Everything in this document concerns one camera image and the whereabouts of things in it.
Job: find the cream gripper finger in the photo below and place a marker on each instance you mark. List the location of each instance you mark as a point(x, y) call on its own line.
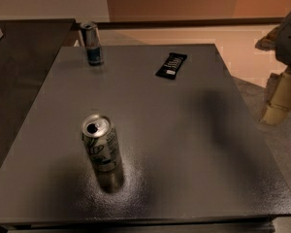
point(277, 98)

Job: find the black rxbar chocolate wrapper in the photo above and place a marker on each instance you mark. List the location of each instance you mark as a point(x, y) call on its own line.
point(172, 64)

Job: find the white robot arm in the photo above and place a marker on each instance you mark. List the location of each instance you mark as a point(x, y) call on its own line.
point(279, 40)

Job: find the silver green 7up can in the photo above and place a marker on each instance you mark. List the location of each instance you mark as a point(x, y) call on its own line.
point(100, 141)

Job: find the blue silver energy drink can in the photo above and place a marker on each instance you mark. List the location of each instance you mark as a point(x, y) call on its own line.
point(91, 39)

